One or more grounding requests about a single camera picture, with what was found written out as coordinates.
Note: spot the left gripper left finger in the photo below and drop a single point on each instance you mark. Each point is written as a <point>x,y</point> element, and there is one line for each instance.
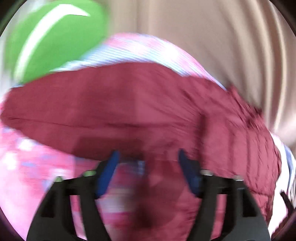
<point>53,219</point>

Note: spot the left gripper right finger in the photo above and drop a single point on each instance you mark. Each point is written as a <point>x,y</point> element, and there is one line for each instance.
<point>242,220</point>

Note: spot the maroon puffer jacket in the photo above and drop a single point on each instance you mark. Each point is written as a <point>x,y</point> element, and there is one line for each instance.
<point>149,112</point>

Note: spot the pink floral bed sheet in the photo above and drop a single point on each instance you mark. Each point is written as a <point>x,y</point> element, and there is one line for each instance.
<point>28,167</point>

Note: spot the beige curtain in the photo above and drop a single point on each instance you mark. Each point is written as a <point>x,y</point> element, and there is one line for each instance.
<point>245,43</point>

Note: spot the green pillow white stripe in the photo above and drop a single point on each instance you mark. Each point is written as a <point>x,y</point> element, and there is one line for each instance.
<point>56,33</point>

